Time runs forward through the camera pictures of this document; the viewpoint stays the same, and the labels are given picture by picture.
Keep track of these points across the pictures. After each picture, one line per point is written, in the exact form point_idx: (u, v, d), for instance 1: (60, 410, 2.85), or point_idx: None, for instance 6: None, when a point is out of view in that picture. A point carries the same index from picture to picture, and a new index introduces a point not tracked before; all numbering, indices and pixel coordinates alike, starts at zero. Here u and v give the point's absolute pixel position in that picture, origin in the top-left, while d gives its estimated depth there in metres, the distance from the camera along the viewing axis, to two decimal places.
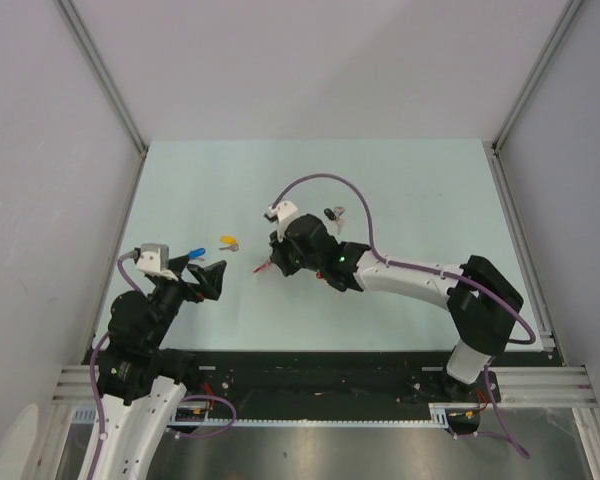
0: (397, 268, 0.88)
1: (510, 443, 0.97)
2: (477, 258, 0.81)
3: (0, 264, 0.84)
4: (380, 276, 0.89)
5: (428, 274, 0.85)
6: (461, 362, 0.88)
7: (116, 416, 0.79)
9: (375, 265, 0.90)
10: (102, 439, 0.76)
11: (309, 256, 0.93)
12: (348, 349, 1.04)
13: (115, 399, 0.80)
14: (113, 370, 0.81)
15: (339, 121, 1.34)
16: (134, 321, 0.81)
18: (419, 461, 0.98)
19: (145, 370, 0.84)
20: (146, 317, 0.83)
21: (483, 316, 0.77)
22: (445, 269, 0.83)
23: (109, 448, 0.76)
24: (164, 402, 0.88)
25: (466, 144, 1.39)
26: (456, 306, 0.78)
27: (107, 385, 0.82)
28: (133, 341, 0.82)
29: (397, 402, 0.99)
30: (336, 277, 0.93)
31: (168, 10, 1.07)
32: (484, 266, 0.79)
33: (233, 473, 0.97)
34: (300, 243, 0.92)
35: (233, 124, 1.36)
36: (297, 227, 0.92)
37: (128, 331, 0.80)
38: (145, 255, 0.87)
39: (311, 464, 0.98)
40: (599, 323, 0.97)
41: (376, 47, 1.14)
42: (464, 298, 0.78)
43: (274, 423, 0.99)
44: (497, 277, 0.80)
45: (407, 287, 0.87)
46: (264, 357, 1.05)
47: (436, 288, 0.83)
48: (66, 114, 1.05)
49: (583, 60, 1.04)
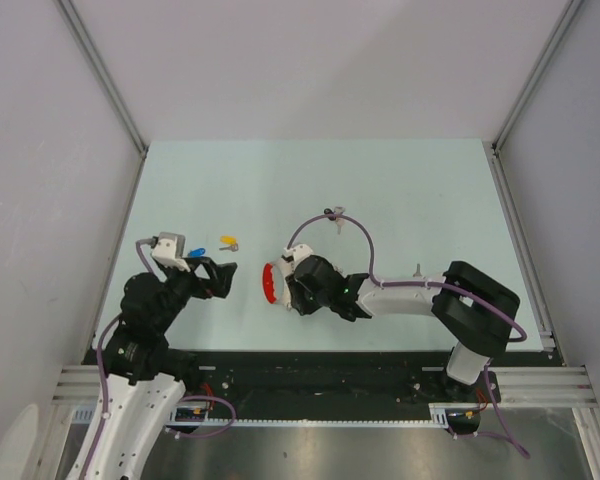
0: (391, 288, 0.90)
1: (511, 443, 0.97)
2: (458, 264, 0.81)
3: (0, 263, 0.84)
4: (379, 300, 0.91)
5: (416, 287, 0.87)
6: (463, 362, 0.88)
7: (120, 396, 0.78)
9: (372, 289, 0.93)
10: (104, 417, 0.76)
11: (318, 294, 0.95)
12: (349, 349, 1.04)
13: (120, 379, 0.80)
14: (121, 350, 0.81)
15: (339, 121, 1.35)
16: (145, 298, 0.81)
18: (419, 461, 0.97)
19: (152, 354, 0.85)
20: (156, 296, 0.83)
21: (471, 320, 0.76)
22: (429, 280, 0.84)
23: (110, 428, 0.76)
24: (164, 398, 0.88)
25: (466, 145, 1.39)
26: (443, 314, 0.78)
27: (112, 366, 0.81)
28: (143, 322, 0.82)
29: (397, 402, 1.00)
30: (344, 307, 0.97)
31: (168, 10, 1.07)
32: (464, 270, 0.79)
33: (233, 473, 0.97)
34: (307, 283, 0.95)
35: (233, 124, 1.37)
36: (302, 268, 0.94)
37: (140, 309, 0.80)
38: (163, 241, 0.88)
39: (311, 464, 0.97)
40: (599, 323, 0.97)
41: (376, 47, 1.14)
42: (450, 304, 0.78)
43: (274, 423, 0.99)
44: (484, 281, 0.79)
45: (399, 302, 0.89)
46: (264, 357, 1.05)
47: (423, 299, 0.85)
48: (66, 114, 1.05)
49: (583, 60, 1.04)
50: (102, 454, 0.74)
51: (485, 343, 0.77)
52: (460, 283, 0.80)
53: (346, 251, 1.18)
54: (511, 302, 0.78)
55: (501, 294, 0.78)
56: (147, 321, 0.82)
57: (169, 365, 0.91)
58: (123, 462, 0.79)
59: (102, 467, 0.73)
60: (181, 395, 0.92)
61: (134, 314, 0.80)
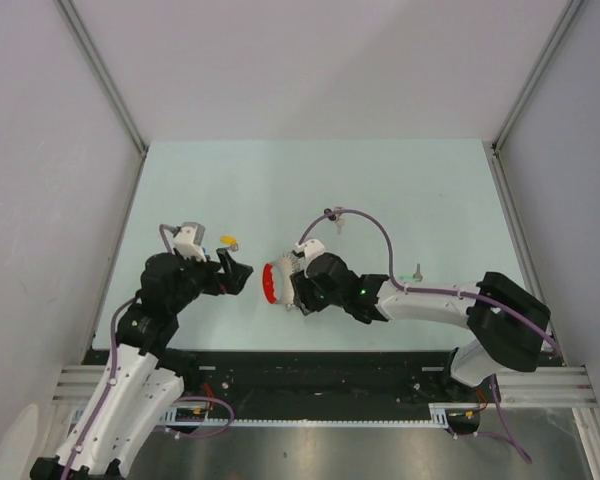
0: (416, 294, 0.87)
1: (513, 445, 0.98)
2: (492, 275, 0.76)
3: (1, 262, 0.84)
4: (400, 305, 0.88)
5: (446, 296, 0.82)
6: (472, 366, 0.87)
7: (128, 366, 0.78)
9: (394, 293, 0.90)
10: (110, 383, 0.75)
11: (331, 292, 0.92)
12: (349, 349, 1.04)
13: (131, 349, 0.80)
14: (135, 323, 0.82)
15: (338, 122, 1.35)
16: (166, 273, 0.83)
18: (420, 461, 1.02)
19: (163, 331, 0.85)
20: (175, 273, 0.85)
21: (507, 335, 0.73)
22: (461, 289, 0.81)
23: (115, 396, 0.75)
24: (163, 392, 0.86)
25: (466, 145, 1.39)
26: (477, 327, 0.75)
27: (123, 337, 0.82)
28: (159, 298, 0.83)
29: (397, 402, 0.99)
30: (360, 308, 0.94)
31: (168, 10, 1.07)
32: (498, 281, 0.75)
33: (233, 473, 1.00)
34: (321, 282, 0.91)
35: (233, 124, 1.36)
36: (317, 266, 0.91)
37: (158, 282, 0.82)
38: (183, 229, 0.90)
39: (311, 464, 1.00)
40: (599, 323, 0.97)
41: (376, 48, 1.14)
42: (484, 317, 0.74)
43: (274, 423, 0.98)
44: (518, 292, 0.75)
45: (423, 310, 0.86)
46: (263, 356, 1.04)
47: (454, 309, 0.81)
48: (66, 115, 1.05)
49: (583, 59, 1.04)
50: (102, 420, 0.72)
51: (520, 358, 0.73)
52: (493, 294, 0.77)
53: (346, 252, 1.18)
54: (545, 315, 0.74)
55: (536, 306, 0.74)
56: (164, 297, 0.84)
57: (170, 364, 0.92)
58: (117, 444, 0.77)
59: (101, 433, 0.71)
60: (180, 394, 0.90)
61: (152, 287, 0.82)
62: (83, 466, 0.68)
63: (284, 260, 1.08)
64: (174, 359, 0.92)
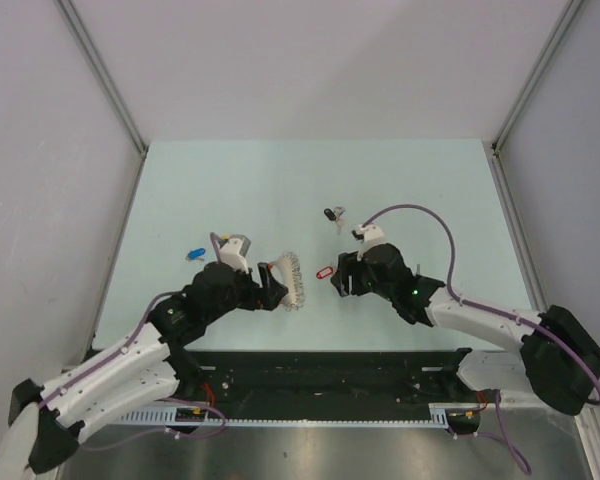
0: (471, 309, 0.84)
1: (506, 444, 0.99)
2: (557, 308, 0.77)
3: (0, 262, 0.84)
4: (452, 314, 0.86)
5: (502, 318, 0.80)
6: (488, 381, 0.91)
7: (144, 344, 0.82)
9: (448, 302, 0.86)
10: (121, 350, 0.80)
11: (382, 283, 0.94)
12: (347, 349, 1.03)
13: (155, 330, 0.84)
14: (170, 311, 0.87)
15: (338, 122, 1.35)
16: (218, 283, 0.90)
18: (419, 461, 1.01)
19: (189, 332, 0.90)
20: (227, 288, 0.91)
21: (560, 371, 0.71)
22: (521, 315, 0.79)
23: (118, 363, 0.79)
24: (156, 383, 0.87)
25: (466, 144, 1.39)
26: (530, 356, 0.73)
27: (154, 317, 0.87)
28: (202, 301, 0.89)
29: (397, 402, 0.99)
30: (408, 307, 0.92)
31: (168, 10, 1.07)
32: (564, 317, 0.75)
33: (233, 473, 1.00)
34: (376, 270, 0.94)
35: (233, 124, 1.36)
36: (378, 253, 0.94)
37: (208, 287, 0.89)
38: (231, 241, 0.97)
39: (311, 464, 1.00)
40: (599, 323, 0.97)
41: (376, 47, 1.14)
42: (539, 347, 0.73)
43: (274, 423, 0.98)
44: (579, 333, 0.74)
45: (475, 325, 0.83)
46: (264, 356, 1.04)
47: (509, 333, 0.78)
48: (67, 115, 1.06)
49: (582, 59, 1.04)
50: (95, 377, 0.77)
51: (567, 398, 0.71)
52: (553, 329, 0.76)
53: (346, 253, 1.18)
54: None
55: (594, 352, 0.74)
56: (206, 302, 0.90)
57: (174, 363, 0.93)
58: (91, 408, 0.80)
59: (87, 388, 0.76)
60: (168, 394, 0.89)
61: (201, 289, 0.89)
62: (56, 409, 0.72)
63: (284, 259, 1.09)
64: (181, 361, 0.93)
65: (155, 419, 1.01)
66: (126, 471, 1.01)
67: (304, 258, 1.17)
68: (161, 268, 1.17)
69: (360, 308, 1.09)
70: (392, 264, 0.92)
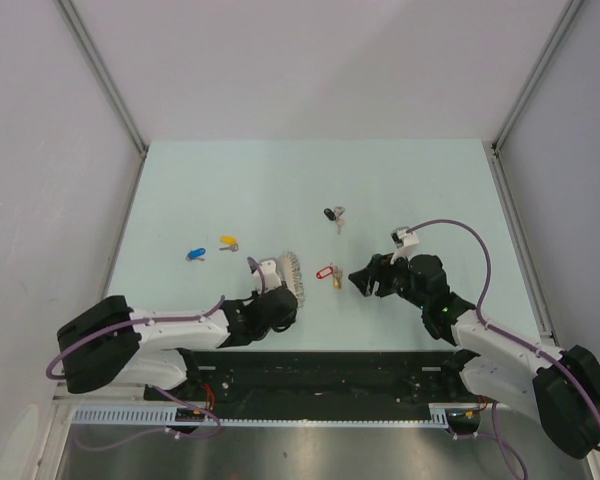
0: (497, 334, 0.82)
1: (498, 442, 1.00)
2: (582, 350, 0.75)
3: None
4: (476, 337, 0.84)
5: (522, 348, 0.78)
6: (489, 386, 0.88)
7: (215, 325, 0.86)
9: (473, 325, 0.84)
10: (199, 317, 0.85)
11: (420, 293, 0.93)
12: (344, 348, 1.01)
13: (223, 318, 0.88)
14: (237, 310, 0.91)
15: (339, 121, 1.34)
16: (284, 305, 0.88)
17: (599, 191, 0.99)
18: (420, 461, 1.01)
19: (242, 337, 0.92)
20: (290, 311, 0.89)
21: (569, 409, 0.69)
22: (541, 348, 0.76)
23: (192, 327, 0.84)
24: (171, 368, 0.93)
25: (466, 144, 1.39)
26: (541, 387, 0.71)
27: (226, 308, 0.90)
28: (265, 315, 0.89)
29: (397, 402, 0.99)
30: (435, 322, 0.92)
31: (167, 10, 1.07)
32: (586, 359, 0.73)
33: (233, 473, 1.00)
34: (417, 279, 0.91)
35: (232, 124, 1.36)
36: (426, 266, 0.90)
37: (274, 306, 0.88)
38: (264, 261, 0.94)
39: (311, 464, 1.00)
40: (599, 323, 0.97)
41: (375, 48, 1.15)
42: (554, 381, 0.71)
43: (274, 423, 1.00)
44: (599, 378, 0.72)
45: (496, 351, 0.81)
46: (265, 356, 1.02)
47: (527, 364, 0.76)
48: (67, 115, 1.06)
49: (582, 60, 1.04)
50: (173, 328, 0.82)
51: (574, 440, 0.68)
52: (572, 369, 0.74)
53: (346, 254, 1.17)
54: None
55: None
56: (268, 319, 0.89)
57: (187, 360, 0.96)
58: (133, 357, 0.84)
59: (165, 332, 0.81)
60: (163, 386, 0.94)
61: (269, 304, 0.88)
62: (139, 335, 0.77)
63: (284, 258, 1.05)
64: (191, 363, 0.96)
65: (155, 419, 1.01)
66: (127, 471, 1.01)
67: (304, 258, 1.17)
68: (161, 268, 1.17)
69: (362, 310, 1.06)
70: (435, 278, 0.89)
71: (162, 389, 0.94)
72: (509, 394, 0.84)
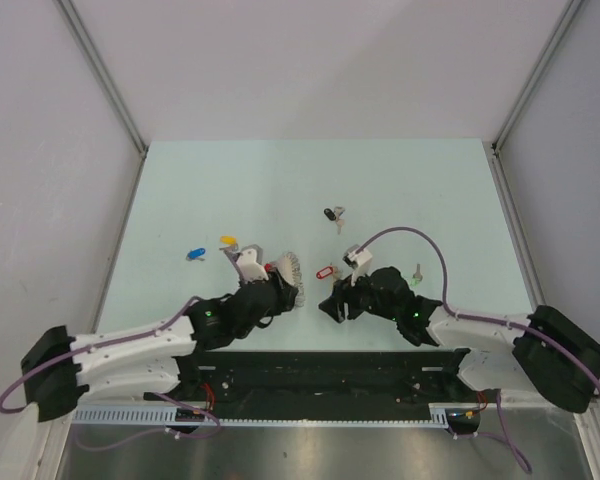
0: (470, 321, 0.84)
1: (508, 446, 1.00)
2: (545, 308, 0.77)
3: None
4: (453, 331, 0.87)
5: (495, 326, 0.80)
6: (489, 378, 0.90)
7: (175, 336, 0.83)
9: (445, 319, 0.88)
10: (155, 334, 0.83)
11: (389, 306, 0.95)
12: (351, 349, 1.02)
13: (187, 325, 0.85)
14: (208, 312, 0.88)
15: (339, 120, 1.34)
16: (258, 302, 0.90)
17: (599, 189, 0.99)
18: (419, 461, 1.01)
19: (215, 339, 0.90)
20: (265, 308, 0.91)
21: (554, 368, 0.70)
22: (512, 320, 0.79)
23: (146, 343, 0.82)
24: (159, 376, 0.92)
25: (466, 145, 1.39)
26: (522, 355, 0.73)
27: (192, 314, 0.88)
28: (238, 315, 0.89)
29: (397, 402, 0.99)
30: (413, 329, 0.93)
31: (167, 10, 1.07)
32: (552, 315, 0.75)
33: (233, 474, 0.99)
34: (383, 294, 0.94)
35: (232, 124, 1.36)
36: (385, 280, 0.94)
37: (248, 304, 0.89)
38: (244, 251, 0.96)
39: (311, 464, 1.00)
40: None
41: (375, 48, 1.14)
42: (531, 346, 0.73)
43: (273, 423, 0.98)
44: (570, 328, 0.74)
45: (474, 337, 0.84)
46: (265, 356, 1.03)
47: (504, 339, 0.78)
48: (66, 114, 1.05)
49: (582, 58, 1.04)
50: (122, 348, 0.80)
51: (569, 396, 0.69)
52: (545, 329, 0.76)
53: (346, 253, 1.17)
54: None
55: (590, 346, 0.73)
56: (242, 318, 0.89)
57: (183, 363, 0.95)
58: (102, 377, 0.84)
59: (112, 356, 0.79)
60: (161, 391, 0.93)
61: (242, 303, 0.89)
62: (79, 365, 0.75)
63: (283, 260, 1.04)
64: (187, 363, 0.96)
65: (155, 419, 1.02)
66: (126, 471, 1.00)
67: (303, 258, 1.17)
68: (161, 267, 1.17)
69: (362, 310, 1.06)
70: (399, 288, 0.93)
71: (159, 394, 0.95)
72: (506, 379, 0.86)
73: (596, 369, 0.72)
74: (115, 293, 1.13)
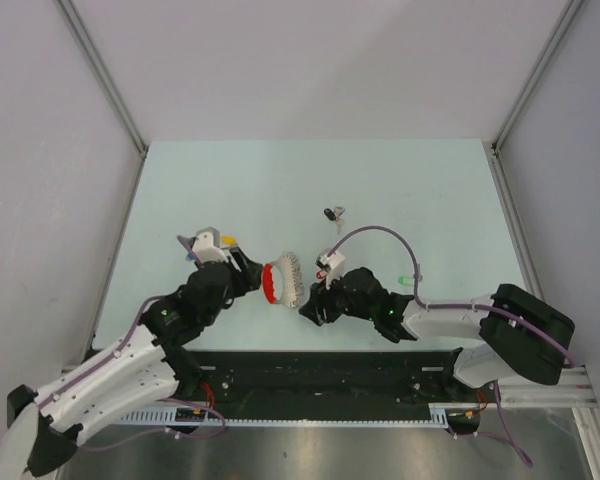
0: (438, 310, 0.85)
1: (512, 446, 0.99)
2: (508, 286, 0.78)
3: (0, 263, 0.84)
4: (424, 322, 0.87)
5: (462, 309, 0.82)
6: (472, 369, 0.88)
7: (137, 346, 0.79)
9: (417, 310, 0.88)
10: (114, 355, 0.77)
11: (363, 307, 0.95)
12: (338, 349, 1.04)
13: (147, 332, 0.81)
14: (164, 311, 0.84)
15: (339, 120, 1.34)
16: (213, 283, 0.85)
17: (599, 190, 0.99)
18: (420, 461, 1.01)
19: (183, 333, 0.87)
20: (223, 288, 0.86)
21: (520, 346, 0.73)
22: (476, 301, 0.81)
23: (110, 367, 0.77)
24: (156, 383, 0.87)
25: (466, 145, 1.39)
26: (490, 336, 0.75)
27: (148, 319, 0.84)
28: (196, 302, 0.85)
29: (397, 402, 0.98)
30: (390, 327, 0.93)
31: (168, 10, 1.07)
32: (513, 292, 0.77)
33: (233, 473, 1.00)
34: (356, 296, 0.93)
35: (231, 124, 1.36)
36: (356, 280, 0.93)
37: (202, 288, 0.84)
38: (200, 235, 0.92)
39: (311, 463, 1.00)
40: (599, 323, 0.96)
41: (375, 48, 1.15)
42: (497, 327, 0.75)
43: (273, 422, 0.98)
44: (533, 303, 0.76)
45: (445, 325, 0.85)
46: (265, 356, 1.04)
47: (471, 321, 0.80)
48: (66, 115, 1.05)
49: (582, 59, 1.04)
50: (88, 383, 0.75)
51: (541, 371, 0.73)
52: (509, 307, 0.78)
53: (346, 253, 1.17)
54: (565, 327, 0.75)
55: (554, 318, 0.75)
56: (201, 304, 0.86)
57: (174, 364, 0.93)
58: (90, 410, 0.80)
59: (80, 394, 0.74)
60: (166, 395, 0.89)
61: (195, 289, 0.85)
62: (49, 417, 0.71)
63: (283, 259, 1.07)
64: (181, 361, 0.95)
65: (155, 419, 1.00)
66: (128, 471, 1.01)
67: (303, 258, 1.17)
68: (161, 268, 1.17)
69: None
70: (371, 287, 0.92)
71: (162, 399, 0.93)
72: (490, 369, 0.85)
73: (562, 340, 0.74)
74: (115, 293, 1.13)
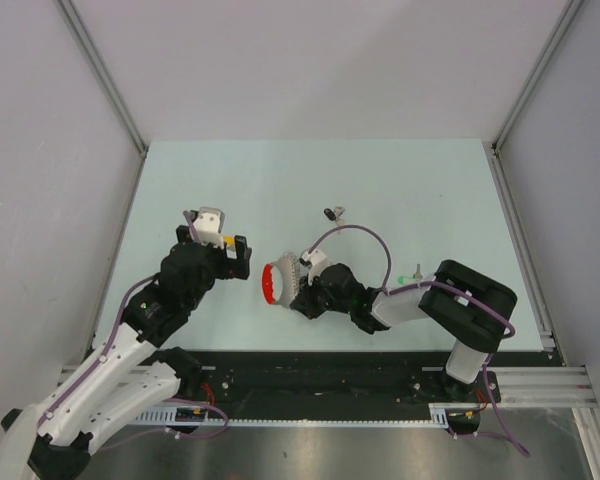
0: (396, 293, 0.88)
1: (511, 443, 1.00)
2: (449, 260, 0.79)
3: (0, 262, 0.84)
4: (388, 308, 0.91)
5: (411, 289, 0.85)
6: (456, 360, 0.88)
7: (122, 346, 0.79)
9: (382, 299, 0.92)
10: (101, 361, 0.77)
11: (341, 302, 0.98)
12: (334, 349, 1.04)
13: (130, 329, 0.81)
14: (143, 305, 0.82)
15: (339, 119, 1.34)
16: (187, 265, 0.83)
17: (599, 190, 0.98)
18: (419, 461, 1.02)
19: (169, 322, 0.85)
20: (199, 268, 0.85)
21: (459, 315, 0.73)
22: (422, 280, 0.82)
23: (99, 373, 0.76)
24: (158, 384, 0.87)
25: (466, 145, 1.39)
26: (429, 308, 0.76)
27: (129, 314, 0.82)
28: (175, 288, 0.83)
29: (397, 402, 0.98)
30: (363, 318, 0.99)
31: (168, 10, 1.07)
32: (453, 267, 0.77)
33: (233, 473, 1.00)
34: (333, 291, 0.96)
35: (231, 124, 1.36)
36: (332, 275, 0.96)
37: (178, 273, 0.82)
38: (206, 215, 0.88)
39: (311, 463, 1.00)
40: (599, 323, 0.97)
41: (376, 49, 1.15)
42: (435, 299, 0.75)
43: (274, 422, 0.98)
44: (473, 275, 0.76)
45: (402, 308, 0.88)
46: (265, 357, 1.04)
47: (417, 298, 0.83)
48: (66, 114, 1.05)
49: (582, 60, 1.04)
50: (79, 395, 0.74)
51: (482, 339, 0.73)
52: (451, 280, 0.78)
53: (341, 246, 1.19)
54: (508, 297, 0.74)
55: (497, 289, 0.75)
56: (181, 289, 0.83)
57: (174, 363, 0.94)
58: (96, 419, 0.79)
59: (73, 406, 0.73)
60: (169, 395, 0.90)
61: (170, 275, 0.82)
62: (48, 435, 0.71)
63: (284, 259, 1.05)
64: (180, 360, 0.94)
65: (156, 419, 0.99)
66: (127, 471, 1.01)
67: None
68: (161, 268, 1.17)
69: None
70: (346, 283, 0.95)
71: (166, 399, 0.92)
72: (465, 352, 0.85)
73: (505, 310, 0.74)
74: (115, 293, 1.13)
